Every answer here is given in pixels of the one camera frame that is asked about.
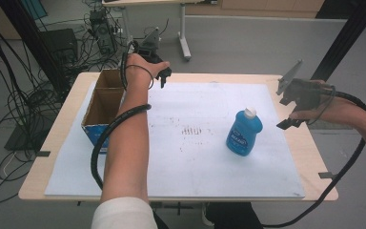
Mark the light wooden cabinet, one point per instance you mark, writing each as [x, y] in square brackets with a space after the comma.
[254, 8]

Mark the blue bottle with white cap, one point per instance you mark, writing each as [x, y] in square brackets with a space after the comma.
[243, 133]

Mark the black metal stand post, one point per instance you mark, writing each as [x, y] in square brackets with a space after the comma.
[35, 41]

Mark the black stand base plate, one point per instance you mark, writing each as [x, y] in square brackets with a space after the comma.
[24, 140]

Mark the cardboard box with blue outside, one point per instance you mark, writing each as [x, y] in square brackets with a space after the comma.
[103, 108]

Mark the black equipment case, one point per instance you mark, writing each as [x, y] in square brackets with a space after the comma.
[60, 46]

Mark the person's left hand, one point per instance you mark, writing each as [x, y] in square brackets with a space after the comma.
[139, 71]

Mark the person's black trousers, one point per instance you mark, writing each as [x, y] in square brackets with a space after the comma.
[235, 216]

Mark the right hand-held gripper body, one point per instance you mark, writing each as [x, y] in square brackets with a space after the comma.
[300, 92]

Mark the grey table clamp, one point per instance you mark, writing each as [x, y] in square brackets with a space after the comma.
[43, 153]
[326, 175]

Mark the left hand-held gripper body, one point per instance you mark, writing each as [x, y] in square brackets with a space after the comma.
[151, 39]

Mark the white desk with metal legs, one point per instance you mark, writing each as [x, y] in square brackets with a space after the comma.
[184, 35]

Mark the black metal frame beam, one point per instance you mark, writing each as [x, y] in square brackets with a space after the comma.
[343, 41]

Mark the white sleeve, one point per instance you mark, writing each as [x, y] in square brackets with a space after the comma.
[124, 214]

